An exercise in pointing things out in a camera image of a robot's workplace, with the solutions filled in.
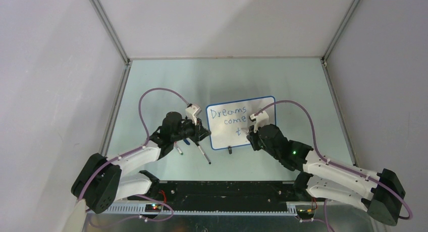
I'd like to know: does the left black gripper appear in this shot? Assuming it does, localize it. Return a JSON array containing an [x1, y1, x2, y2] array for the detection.
[[172, 115, 211, 143]]

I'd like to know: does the blue framed whiteboard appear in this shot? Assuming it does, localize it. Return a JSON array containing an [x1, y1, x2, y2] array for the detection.
[[206, 96, 276, 150]]

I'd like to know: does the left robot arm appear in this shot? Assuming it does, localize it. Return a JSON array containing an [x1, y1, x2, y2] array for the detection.
[[71, 111, 211, 214]]

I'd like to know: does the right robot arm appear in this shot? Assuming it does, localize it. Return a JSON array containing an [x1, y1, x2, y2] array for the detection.
[[247, 124, 405, 226]]

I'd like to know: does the black whiteboard marker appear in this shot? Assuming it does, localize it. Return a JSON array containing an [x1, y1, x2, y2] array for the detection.
[[197, 144, 211, 164]]

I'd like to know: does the green whiteboard marker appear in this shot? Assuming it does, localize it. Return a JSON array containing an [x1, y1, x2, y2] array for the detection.
[[174, 142, 184, 155]]

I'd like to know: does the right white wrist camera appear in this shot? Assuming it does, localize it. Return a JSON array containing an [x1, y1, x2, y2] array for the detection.
[[249, 111, 269, 133]]

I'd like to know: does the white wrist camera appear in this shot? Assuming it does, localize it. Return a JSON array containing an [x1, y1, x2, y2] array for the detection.
[[185, 104, 201, 125], [249, 111, 269, 133]]

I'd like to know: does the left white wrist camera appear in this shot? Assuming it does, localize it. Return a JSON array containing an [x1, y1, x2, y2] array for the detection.
[[185, 104, 201, 125]]

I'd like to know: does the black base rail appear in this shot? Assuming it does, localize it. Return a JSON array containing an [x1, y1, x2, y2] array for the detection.
[[146, 181, 312, 212]]

